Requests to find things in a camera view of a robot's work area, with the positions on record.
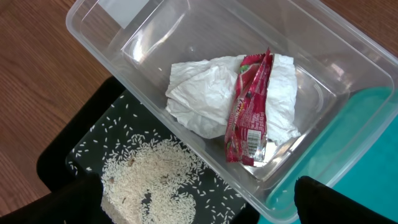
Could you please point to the white tissue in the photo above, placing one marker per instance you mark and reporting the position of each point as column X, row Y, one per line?
column 200, row 95

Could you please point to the teal serving tray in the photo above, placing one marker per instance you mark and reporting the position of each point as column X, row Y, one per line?
column 367, row 161

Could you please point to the black food waste tray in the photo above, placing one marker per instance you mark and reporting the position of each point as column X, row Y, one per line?
column 77, row 124

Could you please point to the white cooked rice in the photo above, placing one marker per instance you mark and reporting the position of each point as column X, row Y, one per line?
column 148, row 174

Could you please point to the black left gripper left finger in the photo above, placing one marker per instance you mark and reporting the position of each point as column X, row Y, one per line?
column 78, row 202

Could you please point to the red snack wrapper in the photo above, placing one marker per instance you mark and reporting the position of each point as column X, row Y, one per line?
column 246, row 133

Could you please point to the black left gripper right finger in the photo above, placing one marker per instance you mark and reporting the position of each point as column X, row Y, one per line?
column 318, row 204

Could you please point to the clear plastic waste bin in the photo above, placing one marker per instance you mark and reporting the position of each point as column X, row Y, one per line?
column 139, row 41

